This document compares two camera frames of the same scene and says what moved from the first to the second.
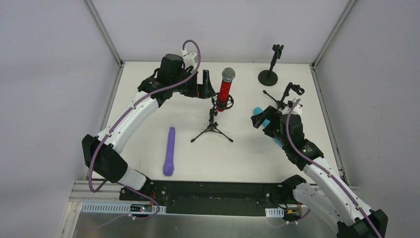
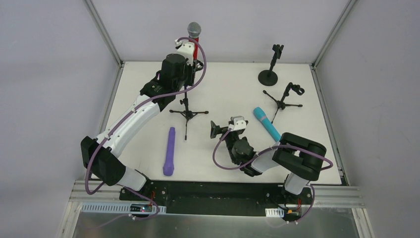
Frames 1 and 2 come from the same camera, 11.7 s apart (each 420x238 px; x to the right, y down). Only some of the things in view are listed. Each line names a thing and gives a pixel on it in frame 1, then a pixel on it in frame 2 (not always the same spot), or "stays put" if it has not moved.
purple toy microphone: [169, 168] stays put
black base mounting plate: [215, 198] stays put
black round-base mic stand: [269, 78] stays put
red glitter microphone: [228, 75] → [194, 30]
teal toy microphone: [258, 110] stays put
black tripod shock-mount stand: [213, 113] → [186, 113]
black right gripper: [268, 121] → [225, 131]
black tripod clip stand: [281, 103] stays put
